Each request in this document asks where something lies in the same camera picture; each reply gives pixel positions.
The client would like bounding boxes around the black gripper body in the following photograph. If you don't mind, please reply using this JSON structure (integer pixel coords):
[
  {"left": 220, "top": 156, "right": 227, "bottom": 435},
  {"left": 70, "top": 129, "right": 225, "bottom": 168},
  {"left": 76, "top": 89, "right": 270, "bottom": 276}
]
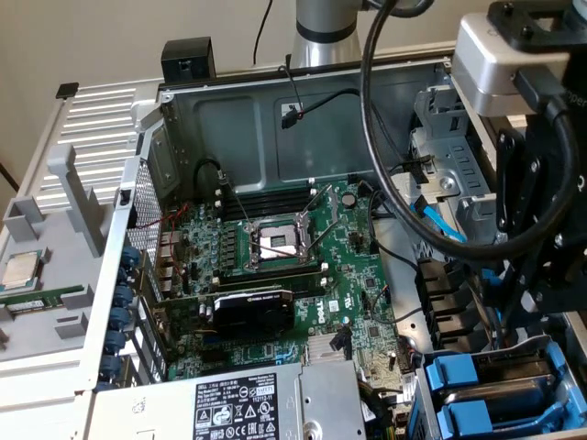
[{"left": 525, "top": 27, "right": 587, "bottom": 244}]

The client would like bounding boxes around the blue data wire with plug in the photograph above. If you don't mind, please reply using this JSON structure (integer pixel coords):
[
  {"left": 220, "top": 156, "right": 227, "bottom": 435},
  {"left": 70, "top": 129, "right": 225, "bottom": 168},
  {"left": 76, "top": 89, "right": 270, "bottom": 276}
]
[{"left": 480, "top": 269, "right": 505, "bottom": 349}]

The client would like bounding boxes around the hard disk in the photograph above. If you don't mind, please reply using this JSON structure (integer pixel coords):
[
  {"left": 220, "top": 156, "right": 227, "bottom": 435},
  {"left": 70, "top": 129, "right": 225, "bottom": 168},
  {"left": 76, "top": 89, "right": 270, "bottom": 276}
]
[{"left": 424, "top": 341, "right": 577, "bottom": 413}]

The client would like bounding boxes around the blue disk carrier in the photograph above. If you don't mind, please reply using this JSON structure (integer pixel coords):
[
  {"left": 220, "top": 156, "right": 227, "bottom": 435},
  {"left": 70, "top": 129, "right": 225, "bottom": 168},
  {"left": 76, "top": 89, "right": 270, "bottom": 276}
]
[{"left": 435, "top": 397, "right": 580, "bottom": 436}]

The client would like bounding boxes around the black fan shroud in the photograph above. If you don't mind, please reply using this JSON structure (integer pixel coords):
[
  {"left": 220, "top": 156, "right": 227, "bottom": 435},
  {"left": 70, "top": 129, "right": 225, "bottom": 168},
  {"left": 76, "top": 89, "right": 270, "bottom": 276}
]
[{"left": 415, "top": 256, "right": 487, "bottom": 354}]

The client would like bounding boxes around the green motherboard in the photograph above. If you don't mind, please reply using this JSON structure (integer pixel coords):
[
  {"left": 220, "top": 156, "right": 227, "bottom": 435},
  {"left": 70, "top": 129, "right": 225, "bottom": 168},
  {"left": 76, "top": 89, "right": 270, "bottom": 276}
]
[{"left": 155, "top": 177, "right": 416, "bottom": 413}]

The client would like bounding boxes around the lower blue drive caddy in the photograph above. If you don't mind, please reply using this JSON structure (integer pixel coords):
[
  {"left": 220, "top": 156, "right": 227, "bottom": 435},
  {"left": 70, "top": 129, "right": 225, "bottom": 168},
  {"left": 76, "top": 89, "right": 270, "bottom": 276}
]
[{"left": 412, "top": 334, "right": 587, "bottom": 440}]

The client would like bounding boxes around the silver locking lever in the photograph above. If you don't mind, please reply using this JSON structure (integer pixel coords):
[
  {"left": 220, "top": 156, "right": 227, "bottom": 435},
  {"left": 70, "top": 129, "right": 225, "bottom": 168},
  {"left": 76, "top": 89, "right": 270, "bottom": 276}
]
[{"left": 305, "top": 214, "right": 344, "bottom": 257}]

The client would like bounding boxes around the silver socket cover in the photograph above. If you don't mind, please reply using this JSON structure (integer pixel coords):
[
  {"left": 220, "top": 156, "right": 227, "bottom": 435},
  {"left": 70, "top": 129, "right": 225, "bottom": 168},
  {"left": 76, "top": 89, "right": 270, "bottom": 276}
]
[{"left": 295, "top": 208, "right": 320, "bottom": 251}]

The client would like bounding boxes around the black RAM slot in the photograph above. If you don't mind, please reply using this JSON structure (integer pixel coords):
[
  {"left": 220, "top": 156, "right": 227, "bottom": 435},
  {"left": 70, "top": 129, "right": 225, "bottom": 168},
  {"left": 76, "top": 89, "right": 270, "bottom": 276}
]
[
  {"left": 214, "top": 188, "right": 317, "bottom": 219},
  {"left": 217, "top": 260, "right": 329, "bottom": 284},
  {"left": 217, "top": 274, "right": 329, "bottom": 298},
  {"left": 214, "top": 177, "right": 317, "bottom": 205}
]

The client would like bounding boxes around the CPU socket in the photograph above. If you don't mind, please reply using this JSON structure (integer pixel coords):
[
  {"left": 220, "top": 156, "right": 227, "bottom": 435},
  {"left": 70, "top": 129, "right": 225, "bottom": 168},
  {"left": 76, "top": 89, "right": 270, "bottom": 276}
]
[{"left": 245, "top": 214, "right": 320, "bottom": 272}]

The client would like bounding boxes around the silver heatsink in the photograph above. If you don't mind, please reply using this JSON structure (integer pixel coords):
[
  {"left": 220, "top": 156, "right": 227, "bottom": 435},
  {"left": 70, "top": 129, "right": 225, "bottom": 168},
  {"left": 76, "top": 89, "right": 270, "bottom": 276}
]
[{"left": 305, "top": 336, "right": 355, "bottom": 366}]

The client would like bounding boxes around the black graphics card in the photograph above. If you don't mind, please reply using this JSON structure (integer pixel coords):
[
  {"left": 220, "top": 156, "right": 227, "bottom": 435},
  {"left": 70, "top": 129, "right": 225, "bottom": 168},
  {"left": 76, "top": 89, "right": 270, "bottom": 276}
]
[{"left": 153, "top": 287, "right": 297, "bottom": 341}]

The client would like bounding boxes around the open grey PC case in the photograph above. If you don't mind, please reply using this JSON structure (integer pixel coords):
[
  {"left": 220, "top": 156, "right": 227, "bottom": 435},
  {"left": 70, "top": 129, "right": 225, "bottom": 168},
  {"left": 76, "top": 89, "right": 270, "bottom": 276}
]
[{"left": 72, "top": 48, "right": 587, "bottom": 440}]

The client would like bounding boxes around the black expansion slot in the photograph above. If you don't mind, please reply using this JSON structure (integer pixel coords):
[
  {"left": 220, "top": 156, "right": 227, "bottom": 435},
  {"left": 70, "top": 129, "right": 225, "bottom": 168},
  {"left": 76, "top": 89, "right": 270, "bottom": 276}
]
[{"left": 199, "top": 348, "right": 233, "bottom": 366}]

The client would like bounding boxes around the black box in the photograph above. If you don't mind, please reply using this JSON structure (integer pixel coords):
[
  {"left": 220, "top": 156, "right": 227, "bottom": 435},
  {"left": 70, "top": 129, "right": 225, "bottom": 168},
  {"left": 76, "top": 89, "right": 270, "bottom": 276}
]
[{"left": 161, "top": 37, "right": 216, "bottom": 84}]

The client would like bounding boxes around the grey power supply unit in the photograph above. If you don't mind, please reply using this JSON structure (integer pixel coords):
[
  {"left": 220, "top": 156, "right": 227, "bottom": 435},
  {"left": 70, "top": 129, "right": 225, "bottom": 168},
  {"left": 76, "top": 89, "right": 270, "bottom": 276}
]
[{"left": 89, "top": 361, "right": 368, "bottom": 440}]

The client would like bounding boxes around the grey parts rack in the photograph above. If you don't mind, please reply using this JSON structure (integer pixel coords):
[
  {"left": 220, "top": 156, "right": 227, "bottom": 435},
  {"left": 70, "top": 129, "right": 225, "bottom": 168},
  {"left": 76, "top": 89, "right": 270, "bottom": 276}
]
[{"left": 0, "top": 145, "right": 114, "bottom": 368}]

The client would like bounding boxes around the green RAM stick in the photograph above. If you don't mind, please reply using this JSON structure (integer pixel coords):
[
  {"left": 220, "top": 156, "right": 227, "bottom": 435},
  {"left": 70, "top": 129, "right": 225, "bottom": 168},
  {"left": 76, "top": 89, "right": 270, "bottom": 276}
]
[{"left": 0, "top": 284, "right": 87, "bottom": 314}]

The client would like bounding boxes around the silver CPU chip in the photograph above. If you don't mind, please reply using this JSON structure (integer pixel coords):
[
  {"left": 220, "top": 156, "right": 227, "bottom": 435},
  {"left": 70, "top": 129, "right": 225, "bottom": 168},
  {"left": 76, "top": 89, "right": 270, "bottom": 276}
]
[{"left": 0, "top": 250, "right": 47, "bottom": 292}]

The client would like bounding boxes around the light blue flat data wire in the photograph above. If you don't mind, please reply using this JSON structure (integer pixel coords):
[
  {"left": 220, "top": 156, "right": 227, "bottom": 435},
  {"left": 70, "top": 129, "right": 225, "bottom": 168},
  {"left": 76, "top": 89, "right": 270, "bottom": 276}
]
[{"left": 410, "top": 196, "right": 467, "bottom": 242}]

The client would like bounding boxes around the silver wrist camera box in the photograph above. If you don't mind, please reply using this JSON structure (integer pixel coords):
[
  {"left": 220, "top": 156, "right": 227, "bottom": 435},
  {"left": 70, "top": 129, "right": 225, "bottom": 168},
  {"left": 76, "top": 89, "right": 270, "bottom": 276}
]
[{"left": 451, "top": 12, "right": 572, "bottom": 118}]

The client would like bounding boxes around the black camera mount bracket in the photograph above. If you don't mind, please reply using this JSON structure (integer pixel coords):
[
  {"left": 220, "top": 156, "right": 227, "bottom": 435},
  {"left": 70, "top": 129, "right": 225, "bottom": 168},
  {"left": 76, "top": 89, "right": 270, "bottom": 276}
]
[{"left": 485, "top": 0, "right": 579, "bottom": 54}]

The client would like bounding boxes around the black motherboard wire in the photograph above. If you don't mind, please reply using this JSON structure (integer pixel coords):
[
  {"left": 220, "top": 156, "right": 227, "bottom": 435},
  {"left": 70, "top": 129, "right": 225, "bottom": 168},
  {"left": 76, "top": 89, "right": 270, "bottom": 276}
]
[{"left": 366, "top": 182, "right": 421, "bottom": 271}]

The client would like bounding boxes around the thick black camera cable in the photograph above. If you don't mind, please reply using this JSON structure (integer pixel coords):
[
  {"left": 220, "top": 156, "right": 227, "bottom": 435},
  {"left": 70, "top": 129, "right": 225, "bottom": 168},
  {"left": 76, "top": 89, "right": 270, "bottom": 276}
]
[{"left": 360, "top": 0, "right": 579, "bottom": 262}]

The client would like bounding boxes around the thin black fan wire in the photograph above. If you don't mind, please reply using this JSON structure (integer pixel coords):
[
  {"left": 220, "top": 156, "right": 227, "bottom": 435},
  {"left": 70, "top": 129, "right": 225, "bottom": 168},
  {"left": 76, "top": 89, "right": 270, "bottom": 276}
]
[{"left": 369, "top": 284, "right": 426, "bottom": 325}]

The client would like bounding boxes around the thin black red wire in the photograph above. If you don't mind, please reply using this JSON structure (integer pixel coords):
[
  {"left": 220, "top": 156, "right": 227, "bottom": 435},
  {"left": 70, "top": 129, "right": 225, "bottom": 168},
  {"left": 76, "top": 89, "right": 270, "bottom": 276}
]
[{"left": 278, "top": 63, "right": 307, "bottom": 121}]

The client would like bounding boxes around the braided power cable bundle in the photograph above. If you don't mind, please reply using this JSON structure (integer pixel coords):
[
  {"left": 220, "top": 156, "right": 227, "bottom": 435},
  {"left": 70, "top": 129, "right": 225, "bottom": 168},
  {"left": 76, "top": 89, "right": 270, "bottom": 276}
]
[{"left": 357, "top": 379, "right": 409, "bottom": 440}]

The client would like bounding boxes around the black wire with square plug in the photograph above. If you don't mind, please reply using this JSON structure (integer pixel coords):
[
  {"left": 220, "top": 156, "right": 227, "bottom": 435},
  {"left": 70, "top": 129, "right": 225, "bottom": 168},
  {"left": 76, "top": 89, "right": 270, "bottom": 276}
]
[{"left": 332, "top": 325, "right": 354, "bottom": 361}]

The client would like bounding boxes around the thin black hanging cable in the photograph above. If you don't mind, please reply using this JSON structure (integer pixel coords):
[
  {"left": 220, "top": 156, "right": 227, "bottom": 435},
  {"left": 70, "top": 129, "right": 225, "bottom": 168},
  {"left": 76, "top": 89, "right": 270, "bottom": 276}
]
[{"left": 253, "top": 0, "right": 274, "bottom": 65}]

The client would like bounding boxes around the black looped wire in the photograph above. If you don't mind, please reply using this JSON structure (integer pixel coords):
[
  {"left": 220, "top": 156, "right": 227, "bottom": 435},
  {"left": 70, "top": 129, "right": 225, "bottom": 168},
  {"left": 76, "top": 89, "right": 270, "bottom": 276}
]
[{"left": 194, "top": 157, "right": 230, "bottom": 185}]

